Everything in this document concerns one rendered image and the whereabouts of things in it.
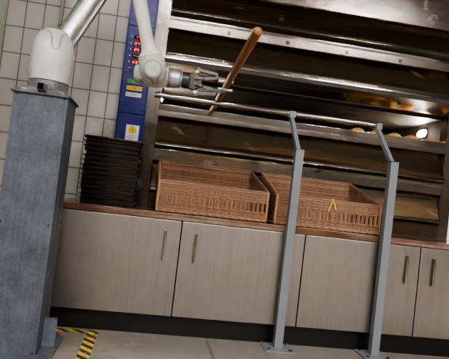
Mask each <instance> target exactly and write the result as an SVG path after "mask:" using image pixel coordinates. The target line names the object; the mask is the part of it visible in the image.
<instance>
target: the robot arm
mask: <svg viewBox="0 0 449 359"><path fill-rule="evenodd" d="M106 1H107V0H78V1H77V2H76V4H75V6H74V7H73V8H72V9H71V11H70V13H69V14H68V15H67V17H66V18H65V20H64V21H63V23H62V24H61V25H60V27H59V28H58V29H55V28H44V29H42V30H40V31H39V32H38V33H37V34H36V36H35V38H34V40H33V44H32V48H31V55H30V56H29V58H28V60H27V62H26V72H27V75H28V77H29V81H28V84H27V86H19V89H22V90H32V91H37V92H42V93H52V94H57V95H67V96H69V95H68V87H69V83H70V79H71V73H72V67H73V62H74V59H75V53H74V50H73V49H74V48H75V47H76V45H77V44H78V42H79V41H80V39H81V38H82V37H83V35H84V33H85V32H86V31H87V29H88V27H89V26H90V25H91V23H92V22H93V20H94V18H95V17H96V16H97V15H98V13H99V11H100V10H101V9H102V7H103V5H104V4H105V2H106ZM133 6H134V9H135V16H136V20H137V24H138V30H139V34H140V42H141V54H140V55H139V56H138V63H139V64H137V65H136V66H135V68H134V71H133V79H134V81H135V82H136V83H138V84H141V85H144V86H147V87H151V88H174V89H179V88H180V87H181V88H185V89H190V90H192V91H193V93H194V96H198V95H206V96H215V95H216V93H224V92H230V93H231V92H232V91H233V90H230V89H226V88H217V89H216V88H211V87H209V86H206V85H203V84H201V82H202V81H204V80H218V83H224V82H225V80H226V78H220V77H219V76H218V73H215V72H212V71H206V70H202V69H201V68H199V67H197V70H196V71H195V72H193V73H190V72H184V71H183V72H182V73H181V70H180V69H176V68H168V67H166V64H165V60H164V58H163V55H162V53H161V52H159V50H157V48H156V46H155V42H154V38H153V33H152V29H151V24H150V15H149V11H148V3H147V0H133ZM198 73H204V74H207V75H210V76H215V77H200V76H199V75H198ZM198 88H202V89H205V90H209V91H212V92H213V93H209V92H198V91H196V90H197V89H198Z"/></svg>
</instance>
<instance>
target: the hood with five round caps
mask: <svg viewBox="0 0 449 359"><path fill-rule="evenodd" d="M256 1H263V2H268V3H273V4H281V5H285V6H293V7H297V8H302V9H310V10H315V11H323V12H327V13H331V14H339V15H344V16H352V17H356V18H360V19H368V20H373V21H381V22H386V23H390V24H398V25H402V26H410V27H415V28H422V29H427V30H431V31H439V32H444V33H449V0H256Z"/></svg>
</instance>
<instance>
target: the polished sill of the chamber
mask: <svg viewBox="0 0 449 359"><path fill-rule="evenodd" d="M159 110H163V111H168V112H174V113H184V114H189V115H199V116H205V117H210V118H220V119H225V120H236V121H241V122H246V123H256V124H262V125H272V126H277V127H283V128H291V125H290V122H289V121H283V120H274V119H269V118H258V117H253V116H248V115H238V114H233V113H223V112H217V111H212V110H202V109H197V108H187V107H182V106H176V105H166V104H161V103H160V104H159ZM296 128H297V129H298V130H308V131H314V132H323V133H329V134H335V135H344V136H350V137H359V138H366V139H371V140H379V139H378V137H377V134H376V133H371V132H361V131H355V130H346V129H340V128H330V127H325V126H320V125H310V124H304V123H296ZM383 136H384V138H385V140H386V142H396V143H402V144H407V145H417V146H423V147H432V148H438V149H444V150H445V143H442V142H433V141H427V140H417V139H412V138H406V137H396V136H391V135H383Z"/></svg>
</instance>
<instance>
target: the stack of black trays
mask: <svg viewBox="0 0 449 359"><path fill-rule="evenodd" d="M85 137H86V138H87V139H84V140H85V141H86V143H85V144H83V145H85V149H84V150H86V153H83V154H84V155H85V158H82V159H83V160H84V163H81V164H82V165H83V167H81V169H83V173H80V174H82V177H79V178H81V182H79V183H81V187H79V188H81V191H80V192H78V193H81V195H80V196H79V198H80V200H79V201H80V202H90V203H97V204H109V205H117V206H124V207H134V205H135V204H136V203H137V202H136V201H135V199H136V198H137V197H135V194H137V193H136V192H135V190H136V186H137V185H138V184H137V181H139V180H138V179H137V177H139V175H138V172H140V170H138V168H140V165H139V164H141V163H140V160H141V159H142V156H140V155H142V153H141V151H142V148H143V145H144V142H140V141H134V140H124V139H118V138H112V137H103V136H97V135H87V134H85Z"/></svg>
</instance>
